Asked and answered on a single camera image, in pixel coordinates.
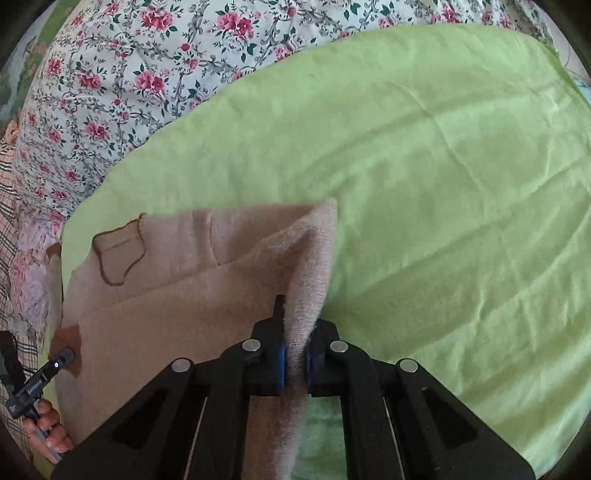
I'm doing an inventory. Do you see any beige knit sweater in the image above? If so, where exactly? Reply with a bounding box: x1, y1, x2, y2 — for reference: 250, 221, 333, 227
52, 199, 338, 479

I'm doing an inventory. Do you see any person's left hand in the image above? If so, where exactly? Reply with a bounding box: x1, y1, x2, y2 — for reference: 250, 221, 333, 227
23, 399, 74, 463

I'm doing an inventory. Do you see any plaid checked blanket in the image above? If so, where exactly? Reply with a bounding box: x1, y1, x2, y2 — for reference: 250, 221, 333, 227
0, 138, 40, 462

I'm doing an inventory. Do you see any pastel floral pillow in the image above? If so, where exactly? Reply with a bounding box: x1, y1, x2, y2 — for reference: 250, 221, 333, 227
8, 210, 65, 343

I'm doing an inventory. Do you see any rose floral white quilt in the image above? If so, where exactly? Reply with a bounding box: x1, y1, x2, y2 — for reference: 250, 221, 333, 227
13, 0, 552, 216

